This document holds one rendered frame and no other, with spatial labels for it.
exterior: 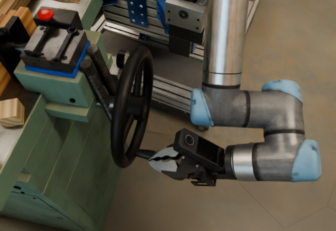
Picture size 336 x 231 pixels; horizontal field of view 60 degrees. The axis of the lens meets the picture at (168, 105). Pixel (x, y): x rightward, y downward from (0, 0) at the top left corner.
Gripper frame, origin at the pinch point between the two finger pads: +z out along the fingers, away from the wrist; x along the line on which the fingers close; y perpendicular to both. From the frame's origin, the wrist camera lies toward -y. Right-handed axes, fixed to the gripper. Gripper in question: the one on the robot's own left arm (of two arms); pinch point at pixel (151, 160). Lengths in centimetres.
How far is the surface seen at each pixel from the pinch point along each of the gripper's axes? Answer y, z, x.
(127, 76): -20.6, -5.3, 8.2
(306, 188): 98, -20, 29
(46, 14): -35.3, 5.7, 14.2
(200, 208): 73, 22, 9
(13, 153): -24.4, 13.2, -9.2
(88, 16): -23.0, 14.0, 30.8
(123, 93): -19.9, -4.9, 4.7
